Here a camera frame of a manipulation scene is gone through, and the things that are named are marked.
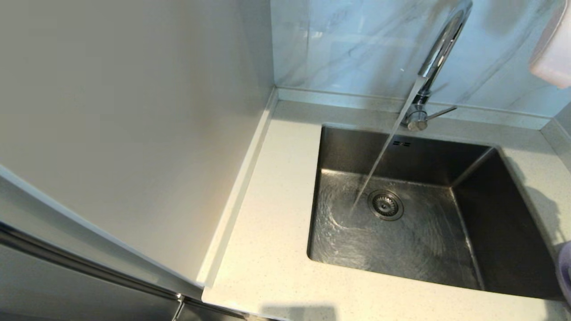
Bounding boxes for chrome gooseneck faucet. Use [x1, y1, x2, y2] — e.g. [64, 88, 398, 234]
[401, 0, 473, 132]

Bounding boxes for pink bowl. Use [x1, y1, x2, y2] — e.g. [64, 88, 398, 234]
[530, 0, 571, 89]

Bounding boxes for lilac plate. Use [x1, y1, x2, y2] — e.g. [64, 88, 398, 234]
[558, 242, 571, 306]

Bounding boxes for stainless steel sink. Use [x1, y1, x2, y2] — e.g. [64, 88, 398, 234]
[307, 125, 565, 300]

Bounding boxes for running water stream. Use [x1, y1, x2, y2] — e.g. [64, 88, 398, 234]
[350, 77, 426, 212]

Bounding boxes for round metal drain strainer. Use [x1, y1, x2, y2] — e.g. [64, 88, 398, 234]
[368, 190, 404, 222]

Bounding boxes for white tall cabinet panel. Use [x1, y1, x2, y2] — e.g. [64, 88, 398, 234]
[0, 0, 275, 298]

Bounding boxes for grey appliance front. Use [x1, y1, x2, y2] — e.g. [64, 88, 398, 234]
[0, 216, 250, 321]

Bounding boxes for chrome bar handle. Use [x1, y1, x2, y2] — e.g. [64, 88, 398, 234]
[0, 218, 186, 304]

